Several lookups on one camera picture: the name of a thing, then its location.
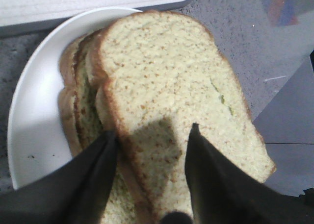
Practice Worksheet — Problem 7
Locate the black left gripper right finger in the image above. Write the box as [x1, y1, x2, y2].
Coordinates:
[185, 124, 314, 224]

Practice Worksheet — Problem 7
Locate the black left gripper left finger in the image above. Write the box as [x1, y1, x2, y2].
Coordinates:
[0, 131, 117, 224]

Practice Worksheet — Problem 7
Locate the bread slice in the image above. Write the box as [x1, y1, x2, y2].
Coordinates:
[58, 30, 153, 224]
[86, 11, 275, 224]

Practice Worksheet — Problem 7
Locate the green lettuce leaf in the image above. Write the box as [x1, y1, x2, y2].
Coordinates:
[85, 54, 104, 126]

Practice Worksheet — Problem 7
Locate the white round plate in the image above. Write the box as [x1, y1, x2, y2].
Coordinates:
[7, 7, 135, 189]

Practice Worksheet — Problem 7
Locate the white cutting board black handle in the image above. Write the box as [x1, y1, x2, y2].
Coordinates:
[0, 0, 191, 37]

